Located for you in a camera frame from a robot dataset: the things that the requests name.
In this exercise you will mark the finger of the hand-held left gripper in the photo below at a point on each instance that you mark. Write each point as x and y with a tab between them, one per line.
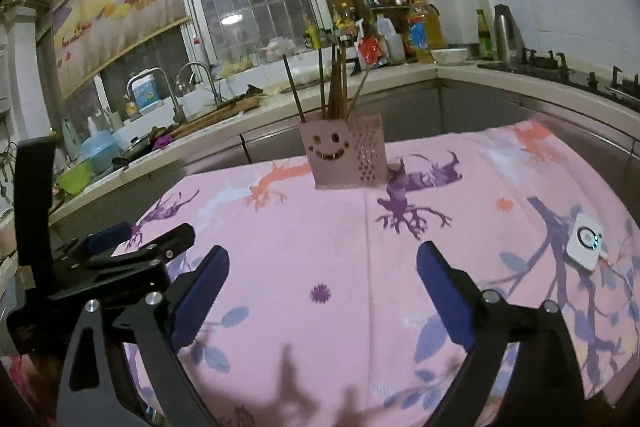
112	237
135	272

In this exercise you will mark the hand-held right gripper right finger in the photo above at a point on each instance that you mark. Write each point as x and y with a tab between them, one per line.
445	302

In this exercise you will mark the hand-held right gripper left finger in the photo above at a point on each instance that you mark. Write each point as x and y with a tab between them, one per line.
200	297

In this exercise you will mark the pink smiley utensil holder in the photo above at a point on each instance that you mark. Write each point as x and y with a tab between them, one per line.
340	157

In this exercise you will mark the bundle of dark wooden chopsticks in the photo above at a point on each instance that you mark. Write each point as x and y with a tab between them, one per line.
332	92

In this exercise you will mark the person's left forearm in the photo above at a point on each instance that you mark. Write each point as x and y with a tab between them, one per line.
30	382

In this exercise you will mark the green plastic basin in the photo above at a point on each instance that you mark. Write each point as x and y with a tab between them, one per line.
75	179

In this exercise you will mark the blue plastic basin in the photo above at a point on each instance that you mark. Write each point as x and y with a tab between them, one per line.
100	152

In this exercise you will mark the black wok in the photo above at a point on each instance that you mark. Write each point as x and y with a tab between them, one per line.
132	152

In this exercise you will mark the purple cloth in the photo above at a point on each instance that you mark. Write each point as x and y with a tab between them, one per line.
162	140

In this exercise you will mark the pink deer printed tablecloth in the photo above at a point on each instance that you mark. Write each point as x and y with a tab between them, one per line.
325	247

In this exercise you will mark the white jug with blue label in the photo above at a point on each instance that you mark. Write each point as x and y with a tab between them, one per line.
146	94

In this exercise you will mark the white square device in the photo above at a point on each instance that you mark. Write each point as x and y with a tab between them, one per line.
584	247

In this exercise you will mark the tall chrome faucet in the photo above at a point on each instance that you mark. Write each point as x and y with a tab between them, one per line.
172	99

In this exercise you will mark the wooden cutting board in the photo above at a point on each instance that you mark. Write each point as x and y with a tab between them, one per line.
220	117

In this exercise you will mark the curved chrome faucet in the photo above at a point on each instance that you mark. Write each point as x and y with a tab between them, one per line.
212	82

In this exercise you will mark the light bamboo chopstick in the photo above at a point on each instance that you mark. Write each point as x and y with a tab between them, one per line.
361	86

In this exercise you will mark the kitchen counter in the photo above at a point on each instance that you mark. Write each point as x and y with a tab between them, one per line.
400	74

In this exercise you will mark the white bowl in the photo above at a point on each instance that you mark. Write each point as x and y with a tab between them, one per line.
449	57

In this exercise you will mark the white plastic bag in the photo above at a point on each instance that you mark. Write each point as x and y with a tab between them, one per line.
277	49

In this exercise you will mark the black gas stove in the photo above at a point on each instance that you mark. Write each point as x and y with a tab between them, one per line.
570	74

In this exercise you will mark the red packet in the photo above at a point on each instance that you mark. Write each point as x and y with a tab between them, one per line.
372	52

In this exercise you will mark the white plastic jug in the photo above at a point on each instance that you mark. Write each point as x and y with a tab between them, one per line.
391	42

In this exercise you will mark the green glass bottle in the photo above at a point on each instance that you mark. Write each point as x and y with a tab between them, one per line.
484	37

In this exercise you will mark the large cooking oil bottle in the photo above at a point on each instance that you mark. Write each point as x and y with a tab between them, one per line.
425	34

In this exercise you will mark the steel thermos kettle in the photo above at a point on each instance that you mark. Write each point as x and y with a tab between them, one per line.
507	37

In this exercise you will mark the row of condiment bottles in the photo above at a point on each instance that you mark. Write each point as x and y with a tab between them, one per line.
345	29

